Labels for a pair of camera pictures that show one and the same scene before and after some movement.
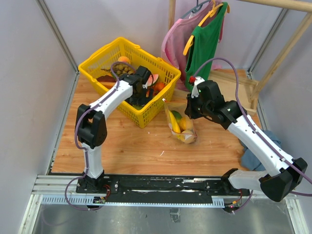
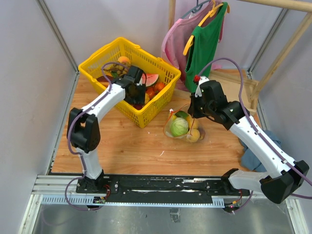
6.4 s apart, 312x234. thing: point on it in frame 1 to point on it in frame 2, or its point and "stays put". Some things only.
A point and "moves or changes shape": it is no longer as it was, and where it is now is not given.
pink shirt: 176,34 stays put
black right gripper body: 196,109 stays put
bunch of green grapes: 120,68 stays put
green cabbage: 137,107 to 179,126
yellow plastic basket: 120,56 stays put
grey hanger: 199,7 stays put
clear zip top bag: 181,126 moves or changes shape
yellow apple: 188,137 to 194,136
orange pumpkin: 158,86 stays put
